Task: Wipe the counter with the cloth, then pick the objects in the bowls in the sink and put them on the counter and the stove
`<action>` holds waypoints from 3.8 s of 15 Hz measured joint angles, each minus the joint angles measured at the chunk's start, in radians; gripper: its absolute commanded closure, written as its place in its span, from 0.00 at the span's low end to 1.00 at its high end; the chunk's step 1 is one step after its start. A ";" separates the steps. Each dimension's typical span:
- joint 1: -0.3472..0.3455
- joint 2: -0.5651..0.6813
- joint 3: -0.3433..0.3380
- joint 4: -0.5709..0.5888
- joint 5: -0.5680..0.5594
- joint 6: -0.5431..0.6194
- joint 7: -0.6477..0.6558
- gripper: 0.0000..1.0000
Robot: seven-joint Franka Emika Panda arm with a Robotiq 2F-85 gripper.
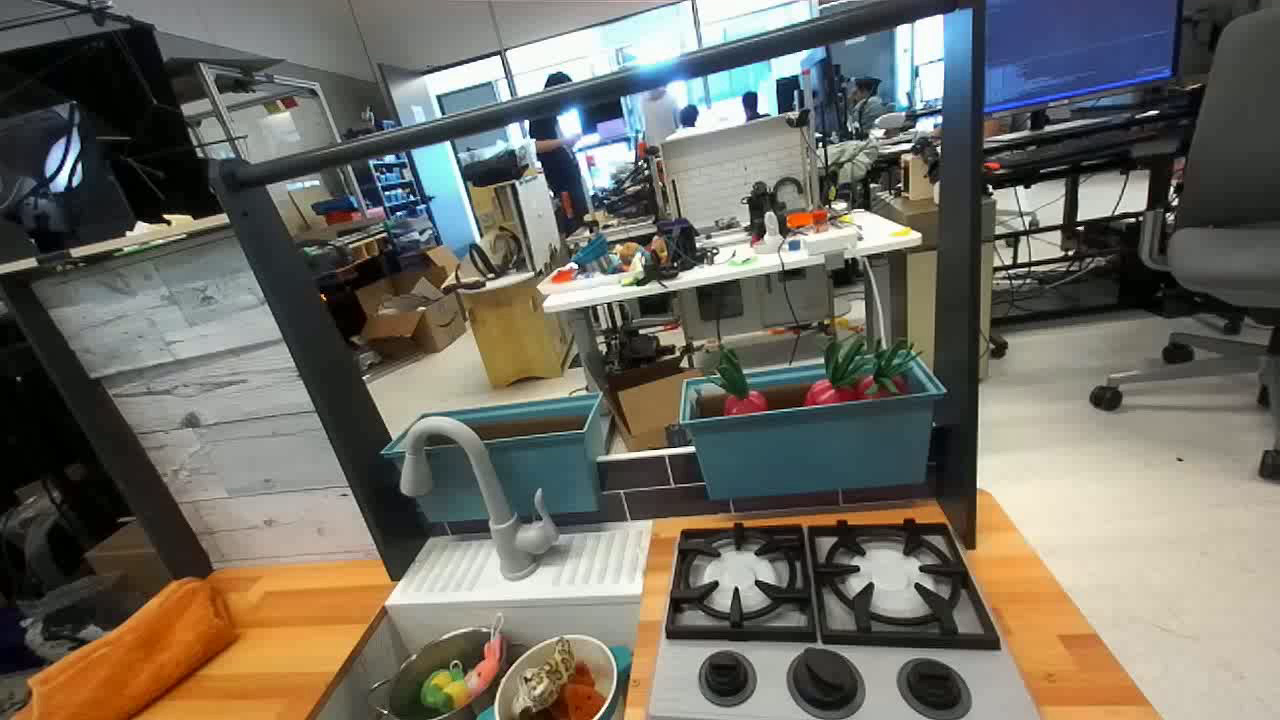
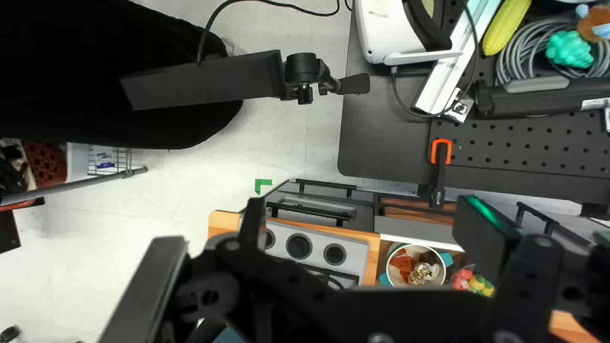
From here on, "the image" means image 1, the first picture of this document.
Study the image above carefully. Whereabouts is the orange terry cloth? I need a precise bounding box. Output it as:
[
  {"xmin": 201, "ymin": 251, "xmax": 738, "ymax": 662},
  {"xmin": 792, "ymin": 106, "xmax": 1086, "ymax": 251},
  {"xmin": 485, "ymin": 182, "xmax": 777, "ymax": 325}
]
[{"xmin": 15, "ymin": 573, "xmax": 241, "ymax": 720}]

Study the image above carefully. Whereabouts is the black burner grate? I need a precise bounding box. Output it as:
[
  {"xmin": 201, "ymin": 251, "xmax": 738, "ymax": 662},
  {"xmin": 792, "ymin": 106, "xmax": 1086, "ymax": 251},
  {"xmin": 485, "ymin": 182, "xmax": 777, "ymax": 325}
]
[
  {"xmin": 664, "ymin": 519, "xmax": 819, "ymax": 644},
  {"xmin": 806, "ymin": 516, "xmax": 1004, "ymax": 656}
]

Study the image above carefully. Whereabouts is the open cardboard box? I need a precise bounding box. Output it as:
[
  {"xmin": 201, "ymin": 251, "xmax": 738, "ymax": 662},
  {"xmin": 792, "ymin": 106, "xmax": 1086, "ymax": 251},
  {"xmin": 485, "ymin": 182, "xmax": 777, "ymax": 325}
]
[{"xmin": 348, "ymin": 245, "xmax": 474, "ymax": 364}]

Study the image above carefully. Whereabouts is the grey toy stove body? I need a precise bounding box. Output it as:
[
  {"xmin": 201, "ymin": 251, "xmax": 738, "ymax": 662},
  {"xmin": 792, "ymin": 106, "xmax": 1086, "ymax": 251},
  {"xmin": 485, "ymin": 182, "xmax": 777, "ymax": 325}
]
[{"xmin": 645, "ymin": 516, "xmax": 1043, "ymax": 720}]

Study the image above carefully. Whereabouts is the white toy sink unit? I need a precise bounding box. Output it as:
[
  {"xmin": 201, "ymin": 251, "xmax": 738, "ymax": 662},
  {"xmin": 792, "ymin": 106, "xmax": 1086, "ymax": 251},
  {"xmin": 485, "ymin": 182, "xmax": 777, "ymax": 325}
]
[{"xmin": 314, "ymin": 516, "xmax": 655, "ymax": 720}]

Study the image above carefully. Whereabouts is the grey toy faucet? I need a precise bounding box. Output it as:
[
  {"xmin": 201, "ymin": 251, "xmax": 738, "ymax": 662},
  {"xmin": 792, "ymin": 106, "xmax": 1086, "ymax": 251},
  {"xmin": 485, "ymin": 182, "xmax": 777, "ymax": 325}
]
[{"xmin": 395, "ymin": 412, "xmax": 564, "ymax": 583}]

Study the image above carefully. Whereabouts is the white metal shelf rack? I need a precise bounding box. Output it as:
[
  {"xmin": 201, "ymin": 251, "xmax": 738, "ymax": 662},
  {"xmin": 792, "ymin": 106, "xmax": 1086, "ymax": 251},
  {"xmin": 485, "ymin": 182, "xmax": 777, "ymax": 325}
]
[{"xmin": 168, "ymin": 57, "xmax": 351, "ymax": 226}]

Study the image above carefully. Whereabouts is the small orange plush toy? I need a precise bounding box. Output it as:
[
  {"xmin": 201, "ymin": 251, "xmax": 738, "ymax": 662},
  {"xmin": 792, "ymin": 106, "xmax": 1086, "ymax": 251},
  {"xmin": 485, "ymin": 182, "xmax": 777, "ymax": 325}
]
[{"xmin": 553, "ymin": 663, "xmax": 615, "ymax": 720}]

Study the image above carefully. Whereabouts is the grey office chair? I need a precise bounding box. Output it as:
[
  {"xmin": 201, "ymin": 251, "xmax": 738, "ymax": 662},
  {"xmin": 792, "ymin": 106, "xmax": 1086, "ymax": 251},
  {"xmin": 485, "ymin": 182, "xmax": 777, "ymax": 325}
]
[{"xmin": 1086, "ymin": 7, "xmax": 1280, "ymax": 483}]

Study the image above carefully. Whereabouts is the green yellow plush toy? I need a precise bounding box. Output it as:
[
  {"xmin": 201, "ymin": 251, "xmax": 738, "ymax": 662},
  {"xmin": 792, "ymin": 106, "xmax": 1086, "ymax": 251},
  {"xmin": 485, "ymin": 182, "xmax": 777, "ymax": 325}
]
[{"xmin": 416, "ymin": 662, "xmax": 478, "ymax": 716}]

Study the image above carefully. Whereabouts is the plywood cabinet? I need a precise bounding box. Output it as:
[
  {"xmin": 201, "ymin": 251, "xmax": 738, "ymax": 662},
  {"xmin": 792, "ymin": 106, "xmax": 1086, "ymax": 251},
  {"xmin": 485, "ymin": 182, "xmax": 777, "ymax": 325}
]
[{"xmin": 458, "ymin": 269, "xmax": 571, "ymax": 395}]

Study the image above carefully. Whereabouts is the black toy kitchen frame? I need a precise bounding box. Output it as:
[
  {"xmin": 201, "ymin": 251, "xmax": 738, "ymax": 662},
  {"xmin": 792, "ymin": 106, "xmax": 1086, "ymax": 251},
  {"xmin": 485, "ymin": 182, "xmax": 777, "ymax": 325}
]
[{"xmin": 210, "ymin": 0, "xmax": 992, "ymax": 583}]

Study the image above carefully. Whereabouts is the blue computer monitor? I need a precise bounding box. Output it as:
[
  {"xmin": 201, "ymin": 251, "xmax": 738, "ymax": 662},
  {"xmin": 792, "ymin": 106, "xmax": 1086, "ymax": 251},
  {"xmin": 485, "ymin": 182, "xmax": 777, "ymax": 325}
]
[{"xmin": 982, "ymin": 0, "xmax": 1190, "ymax": 120}]

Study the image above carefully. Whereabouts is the steel bowl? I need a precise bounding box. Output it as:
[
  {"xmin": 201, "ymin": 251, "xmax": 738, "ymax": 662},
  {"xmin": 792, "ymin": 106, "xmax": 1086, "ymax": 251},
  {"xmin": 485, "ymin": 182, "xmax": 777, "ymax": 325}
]
[{"xmin": 367, "ymin": 619, "xmax": 517, "ymax": 720}]

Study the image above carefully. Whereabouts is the person in black shirt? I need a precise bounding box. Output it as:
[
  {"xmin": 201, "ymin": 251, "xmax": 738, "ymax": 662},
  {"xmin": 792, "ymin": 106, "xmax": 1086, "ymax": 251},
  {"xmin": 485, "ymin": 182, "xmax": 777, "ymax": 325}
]
[{"xmin": 525, "ymin": 70, "xmax": 594, "ymax": 240}]

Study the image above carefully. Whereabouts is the white board on table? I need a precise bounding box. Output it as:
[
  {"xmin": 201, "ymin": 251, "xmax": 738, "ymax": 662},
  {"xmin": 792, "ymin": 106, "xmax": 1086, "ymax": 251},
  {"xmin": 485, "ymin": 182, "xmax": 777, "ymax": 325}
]
[{"xmin": 655, "ymin": 114, "xmax": 830, "ymax": 233}]

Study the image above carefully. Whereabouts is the black office desk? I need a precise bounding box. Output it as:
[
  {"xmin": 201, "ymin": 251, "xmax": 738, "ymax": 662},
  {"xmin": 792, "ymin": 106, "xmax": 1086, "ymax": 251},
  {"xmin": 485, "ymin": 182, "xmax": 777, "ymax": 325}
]
[{"xmin": 982, "ymin": 85, "xmax": 1208, "ymax": 327}]

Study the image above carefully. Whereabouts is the teal planter box with radishes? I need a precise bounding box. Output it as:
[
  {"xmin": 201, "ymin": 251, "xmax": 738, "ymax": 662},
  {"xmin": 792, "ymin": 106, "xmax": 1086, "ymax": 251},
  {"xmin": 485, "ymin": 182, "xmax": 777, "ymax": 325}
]
[{"xmin": 676, "ymin": 358, "xmax": 954, "ymax": 510}]

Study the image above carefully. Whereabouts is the white work table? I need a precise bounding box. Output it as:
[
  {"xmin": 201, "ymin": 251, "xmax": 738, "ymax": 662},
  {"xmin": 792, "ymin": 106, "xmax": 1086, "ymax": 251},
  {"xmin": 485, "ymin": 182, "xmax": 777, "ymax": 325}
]
[{"xmin": 538, "ymin": 205, "xmax": 928, "ymax": 391}]

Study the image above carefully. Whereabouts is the red toy radish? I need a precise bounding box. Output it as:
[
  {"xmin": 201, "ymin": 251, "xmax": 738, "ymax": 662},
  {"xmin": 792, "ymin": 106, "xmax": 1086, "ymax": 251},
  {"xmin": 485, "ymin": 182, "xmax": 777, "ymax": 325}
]
[
  {"xmin": 862, "ymin": 336, "xmax": 926, "ymax": 406},
  {"xmin": 801, "ymin": 336, "xmax": 881, "ymax": 408},
  {"xmin": 703, "ymin": 343, "xmax": 773, "ymax": 422}
]

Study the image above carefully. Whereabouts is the cardboard box under table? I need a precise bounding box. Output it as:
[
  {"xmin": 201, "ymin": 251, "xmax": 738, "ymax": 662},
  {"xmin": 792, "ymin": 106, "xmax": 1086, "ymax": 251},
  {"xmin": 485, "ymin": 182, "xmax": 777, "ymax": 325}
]
[{"xmin": 601, "ymin": 358, "xmax": 702, "ymax": 455}]

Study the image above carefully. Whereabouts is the white bowl with teal handles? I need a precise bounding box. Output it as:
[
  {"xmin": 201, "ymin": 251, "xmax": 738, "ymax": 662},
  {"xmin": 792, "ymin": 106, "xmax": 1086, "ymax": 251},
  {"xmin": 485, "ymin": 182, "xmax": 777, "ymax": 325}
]
[{"xmin": 492, "ymin": 633, "xmax": 635, "ymax": 720}]

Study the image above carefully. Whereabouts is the black stove knob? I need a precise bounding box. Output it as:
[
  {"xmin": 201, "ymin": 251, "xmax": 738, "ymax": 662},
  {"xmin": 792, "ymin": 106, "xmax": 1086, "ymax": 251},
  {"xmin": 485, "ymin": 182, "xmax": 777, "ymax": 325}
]
[
  {"xmin": 785, "ymin": 644, "xmax": 867, "ymax": 720},
  {"xmin": 898, "ymin": 654, "xmax": 976, "ymax": 720},
  {"xmin": 693, "ymin": 649, "xmax": 759, "ymax": 714}
]

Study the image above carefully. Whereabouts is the dark brick backsplash strip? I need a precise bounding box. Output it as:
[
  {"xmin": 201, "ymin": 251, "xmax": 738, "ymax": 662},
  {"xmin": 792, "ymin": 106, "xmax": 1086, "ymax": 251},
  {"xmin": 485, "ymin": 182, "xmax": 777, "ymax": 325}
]
[{"xmin": 594, "ymin": 448, "xmax": 967, "ymax": 525}]

